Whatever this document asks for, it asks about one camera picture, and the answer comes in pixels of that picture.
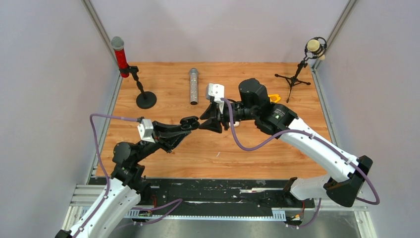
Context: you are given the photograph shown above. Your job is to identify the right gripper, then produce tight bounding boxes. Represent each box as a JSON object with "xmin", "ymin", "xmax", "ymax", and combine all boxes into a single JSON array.
[{"xmin": 199, "ymin": 99, "xmax": 257, "ymax": 133}]

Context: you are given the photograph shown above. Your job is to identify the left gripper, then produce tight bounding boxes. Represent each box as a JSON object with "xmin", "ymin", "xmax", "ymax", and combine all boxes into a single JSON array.
[{"xmin": 133, "ymin": 120, "xmax": 191, "ymax": 163}]

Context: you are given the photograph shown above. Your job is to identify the black earbud charging case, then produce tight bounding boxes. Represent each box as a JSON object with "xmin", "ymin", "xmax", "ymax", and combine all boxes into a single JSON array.
[{"xmin": 180, "ymin": 116, "xmax": 200, "ymax": 131}]

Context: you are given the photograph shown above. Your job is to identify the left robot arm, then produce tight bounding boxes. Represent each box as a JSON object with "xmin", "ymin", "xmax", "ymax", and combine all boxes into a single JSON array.
[{"xmin": 56, "ymin": 116, "xmax": 200, "ymax": 238}]

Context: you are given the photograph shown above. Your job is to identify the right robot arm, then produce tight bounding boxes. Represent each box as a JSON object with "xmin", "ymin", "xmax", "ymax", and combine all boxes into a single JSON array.
[{"xmin": 200, "ymin": 78, "xmax": 373, "ymax": 207}]

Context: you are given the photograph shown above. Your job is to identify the silver glitter microphone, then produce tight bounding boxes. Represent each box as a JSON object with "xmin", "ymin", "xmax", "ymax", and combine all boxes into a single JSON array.
[{"xmin": 189, "ymin": 68, "xmax": 199, "ymax": 105}]

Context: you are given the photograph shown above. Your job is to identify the yellow triangular plastic piece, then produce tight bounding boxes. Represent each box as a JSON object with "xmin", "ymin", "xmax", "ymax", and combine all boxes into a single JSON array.
[{"xmin": 268, "ymin": 94, "xmax": 281, "ymax": 103}]

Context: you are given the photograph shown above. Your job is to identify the red glitter microphone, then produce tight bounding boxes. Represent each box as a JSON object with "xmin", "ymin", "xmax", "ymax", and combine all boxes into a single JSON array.
[{"xmin": 110, "ymin": 36, "xmax": 130, "ymax": 78}]

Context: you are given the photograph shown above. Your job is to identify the beige condenser microphone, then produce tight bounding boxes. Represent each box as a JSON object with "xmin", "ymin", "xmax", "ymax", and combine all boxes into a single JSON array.
[{"xmin": 305, "ymin": 37, "xmax": 327, "ymax": 60}]

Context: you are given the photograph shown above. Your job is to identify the black tripod mic stand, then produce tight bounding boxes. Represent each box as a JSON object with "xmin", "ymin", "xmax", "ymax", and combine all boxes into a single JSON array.
[{"xmin": 274, "ymin": 43, "xmax": 311, "ymax": 103}]

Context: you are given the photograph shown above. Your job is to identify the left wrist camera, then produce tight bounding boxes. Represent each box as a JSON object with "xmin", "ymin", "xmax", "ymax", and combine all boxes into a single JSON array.
[{"xmin": 137, "ymin": 119, "xmax": 155, "ymax": 143}]

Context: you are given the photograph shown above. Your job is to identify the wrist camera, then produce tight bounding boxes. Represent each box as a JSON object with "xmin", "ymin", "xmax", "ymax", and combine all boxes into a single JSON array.
[
  {"xmin": 137, "ymin": 119, "xmax": 155, "ymax": 143},
  {"xmin": 206, "ymin": 83, "xmax": 225, "ymax": 113}
]

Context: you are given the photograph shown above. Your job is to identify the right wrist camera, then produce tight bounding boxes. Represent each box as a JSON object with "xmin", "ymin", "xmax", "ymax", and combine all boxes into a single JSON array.
[{"xmin": 206, "ymin": 83, "xmax": 225, "ymax": 113}]

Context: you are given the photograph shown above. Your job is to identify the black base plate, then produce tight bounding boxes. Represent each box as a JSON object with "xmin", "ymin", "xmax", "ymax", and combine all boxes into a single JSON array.
[{"xmin": 138, "ymin": 178, "xmax": 315, "ymax": 217}]

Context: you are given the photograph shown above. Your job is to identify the slotted cable duct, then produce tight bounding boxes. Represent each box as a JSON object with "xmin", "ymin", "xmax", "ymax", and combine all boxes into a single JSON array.
[{"xmin": 124, "ymin": 207, "xmax": 287, "ymax": 221}]

